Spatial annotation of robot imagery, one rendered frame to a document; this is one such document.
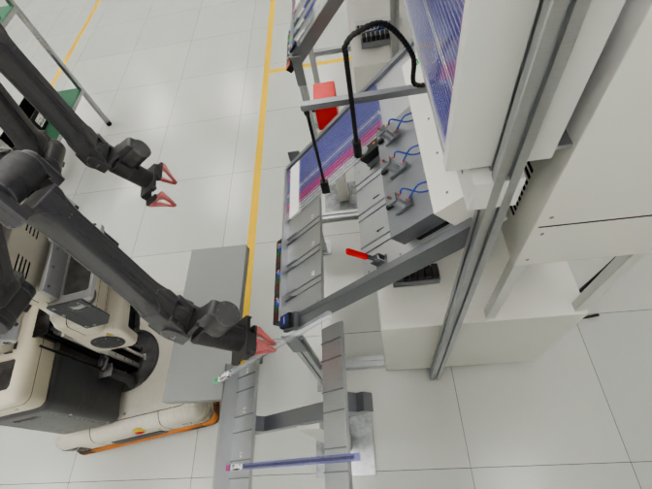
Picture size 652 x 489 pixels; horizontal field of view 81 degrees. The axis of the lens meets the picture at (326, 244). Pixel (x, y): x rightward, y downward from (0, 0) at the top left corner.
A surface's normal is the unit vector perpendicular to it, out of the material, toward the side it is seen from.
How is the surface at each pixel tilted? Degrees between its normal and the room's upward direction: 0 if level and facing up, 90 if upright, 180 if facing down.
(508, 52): 90
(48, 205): 76
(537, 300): 0
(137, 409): 0
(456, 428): 0
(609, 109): 90
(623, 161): 90
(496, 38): 90
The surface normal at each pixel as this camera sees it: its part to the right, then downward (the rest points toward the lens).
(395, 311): -0.16, -0.52
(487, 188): 0.03, 0.85
